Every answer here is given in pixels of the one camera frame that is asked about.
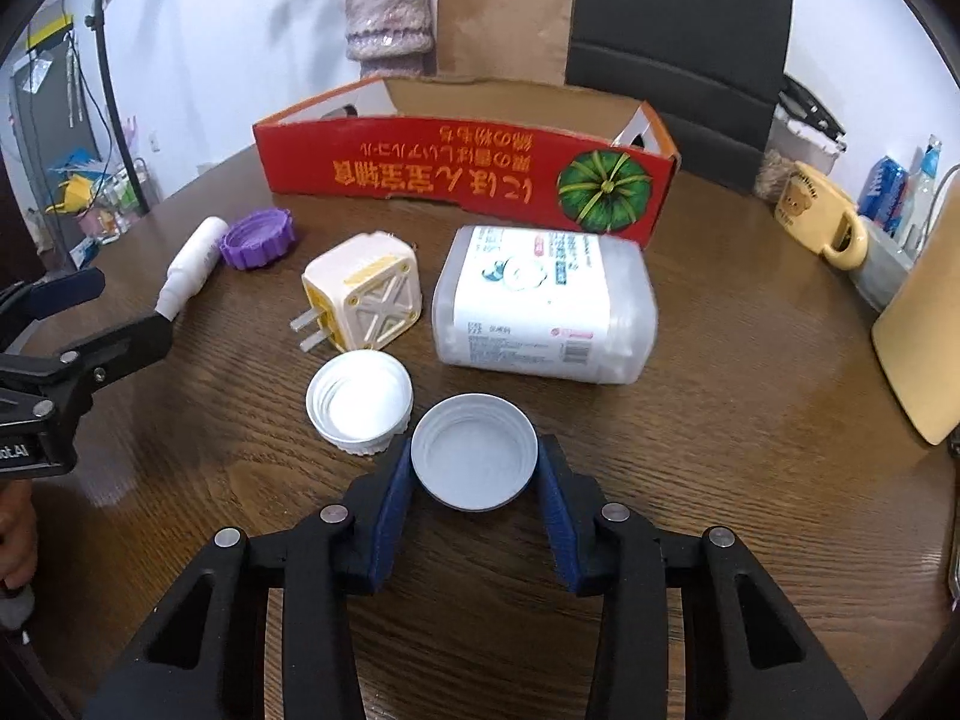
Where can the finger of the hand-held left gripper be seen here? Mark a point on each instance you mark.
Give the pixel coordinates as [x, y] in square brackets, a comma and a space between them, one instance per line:
[112, 345]
[67, 289]

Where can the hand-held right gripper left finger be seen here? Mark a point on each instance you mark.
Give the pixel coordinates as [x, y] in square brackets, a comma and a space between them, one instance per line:
[390, 517]

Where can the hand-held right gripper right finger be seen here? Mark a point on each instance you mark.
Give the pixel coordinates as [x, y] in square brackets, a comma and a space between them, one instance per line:
[559, 517]

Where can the white plastic bottle cap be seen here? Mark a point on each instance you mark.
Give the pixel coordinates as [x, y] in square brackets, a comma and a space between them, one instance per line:
[352, 405]
[472, 457]

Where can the white nasal spray bottle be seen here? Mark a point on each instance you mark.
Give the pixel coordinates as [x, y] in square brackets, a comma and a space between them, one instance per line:
[195, 255]

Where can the purple notched cap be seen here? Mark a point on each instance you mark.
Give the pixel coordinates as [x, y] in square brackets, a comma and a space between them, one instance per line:
[259, 240]

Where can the clear cotton swab box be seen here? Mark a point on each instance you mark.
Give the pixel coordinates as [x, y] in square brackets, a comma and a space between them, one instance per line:
[525, 300]

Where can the cream plug adapter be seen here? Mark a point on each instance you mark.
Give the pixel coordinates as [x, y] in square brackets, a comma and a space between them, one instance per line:
[367, 292]

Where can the red cardboard box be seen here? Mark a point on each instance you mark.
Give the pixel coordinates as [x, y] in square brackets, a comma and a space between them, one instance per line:
[420, 165]

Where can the person's left hand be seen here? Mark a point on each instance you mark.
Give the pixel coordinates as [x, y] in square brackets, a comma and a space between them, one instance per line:
[16, 532]

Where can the cluttered storage rack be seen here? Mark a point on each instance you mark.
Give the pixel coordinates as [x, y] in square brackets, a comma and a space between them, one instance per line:
[82, 195]

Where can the grey metal cabinet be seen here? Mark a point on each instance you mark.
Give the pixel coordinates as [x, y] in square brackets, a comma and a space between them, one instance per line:
[45, 105]

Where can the black light stand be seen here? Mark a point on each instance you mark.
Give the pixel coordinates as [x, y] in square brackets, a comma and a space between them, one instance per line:
[105, 30]

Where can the yellow bear mug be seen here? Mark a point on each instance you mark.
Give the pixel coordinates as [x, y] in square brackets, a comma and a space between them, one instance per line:
[810, 206]

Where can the pale glass bowl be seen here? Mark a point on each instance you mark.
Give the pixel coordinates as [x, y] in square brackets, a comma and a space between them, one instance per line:
[877, 270]

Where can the yellow thermos jug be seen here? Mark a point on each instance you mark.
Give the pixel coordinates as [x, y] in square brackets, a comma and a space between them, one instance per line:
[930, 345]

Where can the mottled purple vase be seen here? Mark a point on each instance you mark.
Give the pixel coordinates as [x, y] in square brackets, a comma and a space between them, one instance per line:
[390, 15]

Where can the clear container with black clips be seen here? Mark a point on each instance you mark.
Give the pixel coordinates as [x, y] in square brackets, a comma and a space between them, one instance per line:
[799, 142]

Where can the blue drink can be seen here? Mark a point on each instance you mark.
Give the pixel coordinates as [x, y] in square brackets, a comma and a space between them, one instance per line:
[881, 191]

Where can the black paper bag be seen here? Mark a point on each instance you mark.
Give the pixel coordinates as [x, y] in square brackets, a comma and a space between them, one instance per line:
[675, 37]

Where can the clear plastic bottle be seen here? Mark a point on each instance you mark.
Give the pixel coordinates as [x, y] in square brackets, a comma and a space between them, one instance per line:
[922, 180]

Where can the brown paper bag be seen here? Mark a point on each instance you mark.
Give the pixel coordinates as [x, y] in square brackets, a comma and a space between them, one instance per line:
[502, 15]

